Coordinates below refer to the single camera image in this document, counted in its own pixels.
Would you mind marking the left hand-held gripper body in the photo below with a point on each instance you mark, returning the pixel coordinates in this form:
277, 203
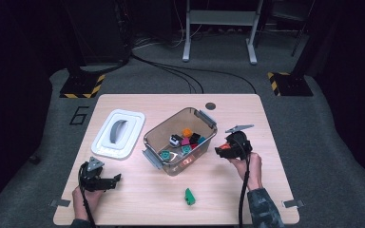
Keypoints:
92, 179

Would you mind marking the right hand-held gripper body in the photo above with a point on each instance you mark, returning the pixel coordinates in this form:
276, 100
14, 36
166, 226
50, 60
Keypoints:
241, 147

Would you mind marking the small coral building block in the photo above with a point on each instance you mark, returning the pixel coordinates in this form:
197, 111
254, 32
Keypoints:
225, 146

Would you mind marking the dark blue-teal building block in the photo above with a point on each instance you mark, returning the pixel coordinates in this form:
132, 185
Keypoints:
201, 140

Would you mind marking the red building block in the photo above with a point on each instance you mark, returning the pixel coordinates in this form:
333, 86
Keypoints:
194, 146

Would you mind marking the black building block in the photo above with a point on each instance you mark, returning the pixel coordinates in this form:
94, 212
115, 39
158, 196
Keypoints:
195, 138

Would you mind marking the long pink building block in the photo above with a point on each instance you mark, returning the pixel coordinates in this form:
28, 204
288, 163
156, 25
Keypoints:
187, 161

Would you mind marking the magenta building block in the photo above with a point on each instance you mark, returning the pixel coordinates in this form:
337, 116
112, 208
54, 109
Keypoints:
185, 142

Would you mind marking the orange building block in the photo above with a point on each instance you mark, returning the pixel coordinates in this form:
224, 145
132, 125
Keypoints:
187, 132

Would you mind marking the white and black toy car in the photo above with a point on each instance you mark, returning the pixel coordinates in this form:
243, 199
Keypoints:
176, 141

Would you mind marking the teal studded building block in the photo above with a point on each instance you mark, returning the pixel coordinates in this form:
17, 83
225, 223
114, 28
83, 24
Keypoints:
164, 155

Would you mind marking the clear brown plastic storage box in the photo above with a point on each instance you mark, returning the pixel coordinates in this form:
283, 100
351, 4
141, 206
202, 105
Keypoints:
168, 126

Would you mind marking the person's right hand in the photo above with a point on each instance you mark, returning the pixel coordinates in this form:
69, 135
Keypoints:
250, 171

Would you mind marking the person's left hand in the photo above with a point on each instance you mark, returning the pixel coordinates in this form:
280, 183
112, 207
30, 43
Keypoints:
82, 202

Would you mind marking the grey round table grommet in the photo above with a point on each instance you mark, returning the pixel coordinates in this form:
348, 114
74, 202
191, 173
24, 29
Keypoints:
210, 106

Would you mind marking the grey tape strip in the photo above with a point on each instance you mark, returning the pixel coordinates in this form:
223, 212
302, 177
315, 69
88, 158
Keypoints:
293, 203
60, 203

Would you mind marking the green building block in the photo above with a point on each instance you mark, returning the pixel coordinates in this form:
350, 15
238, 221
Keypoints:
189, 197

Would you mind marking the small black floor object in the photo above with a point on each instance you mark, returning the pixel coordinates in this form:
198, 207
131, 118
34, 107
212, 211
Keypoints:
34, 159

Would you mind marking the black stand base striped tape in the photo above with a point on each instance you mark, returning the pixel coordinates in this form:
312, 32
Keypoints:
291, 85
80, 85

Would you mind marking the black equipment cabinet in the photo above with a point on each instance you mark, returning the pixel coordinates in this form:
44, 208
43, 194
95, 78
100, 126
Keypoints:
101, 31

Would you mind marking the white metal stand frame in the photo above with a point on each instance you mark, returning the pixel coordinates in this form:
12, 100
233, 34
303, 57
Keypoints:
221, 17

